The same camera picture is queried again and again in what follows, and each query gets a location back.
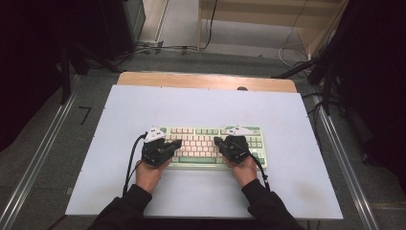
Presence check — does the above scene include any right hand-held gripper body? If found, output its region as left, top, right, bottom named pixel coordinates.
left=221, top=125, right=257, bottom=166

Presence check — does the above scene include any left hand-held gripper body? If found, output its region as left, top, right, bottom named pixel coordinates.
left=141, top=126, right=174, bottom=168

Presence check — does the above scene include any green and cream keyboard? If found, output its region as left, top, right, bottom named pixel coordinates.
left=158, top=125, right=268, bottom=171

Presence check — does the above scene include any person's left hand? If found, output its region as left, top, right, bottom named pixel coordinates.
left=135, top=157, right=171, bottom=195

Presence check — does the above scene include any person's right hand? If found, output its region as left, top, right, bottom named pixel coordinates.
left=224, top=154, right=259, bottom=188

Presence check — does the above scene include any white table board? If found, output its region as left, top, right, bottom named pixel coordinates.
left=65, top=84, right=344, bottom=220

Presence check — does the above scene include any wooden table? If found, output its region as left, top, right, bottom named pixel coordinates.
left=117, top=71, right=298, bottom=94

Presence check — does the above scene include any black stand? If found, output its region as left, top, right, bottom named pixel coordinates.
left=57, top=44, right=84, bottom=105
left=271, top=57, right=340, bottom=116

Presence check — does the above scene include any dark cabinet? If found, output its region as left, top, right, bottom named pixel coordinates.
left=99, top=0, right=147, bottom=61

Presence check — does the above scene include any light wooden shelf unit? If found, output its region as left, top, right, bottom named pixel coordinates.
left=196, top=0, right=350, bottom=59

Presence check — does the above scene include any dark curtain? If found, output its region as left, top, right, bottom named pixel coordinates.
left=331, top=0, right=406, bottom=193
left=0, top=0, right=106, bottom=152

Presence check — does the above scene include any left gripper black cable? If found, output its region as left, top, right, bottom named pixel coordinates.
left=122, top=132, right=148, bottom=197

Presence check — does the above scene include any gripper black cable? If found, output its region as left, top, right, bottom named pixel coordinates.
left=122, top=132, right=148, bottom=197
left=248, top=152, right=272, bottom=193

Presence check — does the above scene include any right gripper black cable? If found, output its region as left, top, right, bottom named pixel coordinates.
left=248, top=152, right=272, bottom=193

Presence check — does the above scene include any bundle of floor cables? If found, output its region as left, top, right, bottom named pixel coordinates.
left=116, top=40, right=199, bottom=62

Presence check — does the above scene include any white cable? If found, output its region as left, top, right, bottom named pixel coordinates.
left=278, top=0, right=312, bottom=70

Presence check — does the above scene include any metal floor rail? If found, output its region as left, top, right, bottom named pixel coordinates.
left=0, top=92, right=79, bottom=230
left=310, top=95, right=381, bottom=230

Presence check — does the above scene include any hanging black cable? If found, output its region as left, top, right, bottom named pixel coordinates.
left=202, top=0, right=219, bottom=51

